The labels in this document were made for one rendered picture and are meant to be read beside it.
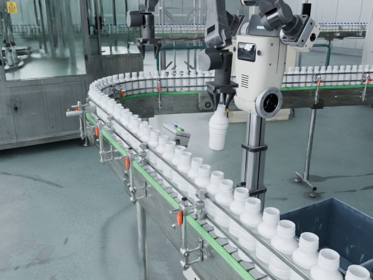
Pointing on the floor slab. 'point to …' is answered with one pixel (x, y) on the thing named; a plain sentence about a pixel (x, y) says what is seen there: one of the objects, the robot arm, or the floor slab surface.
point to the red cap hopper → (175, 20)
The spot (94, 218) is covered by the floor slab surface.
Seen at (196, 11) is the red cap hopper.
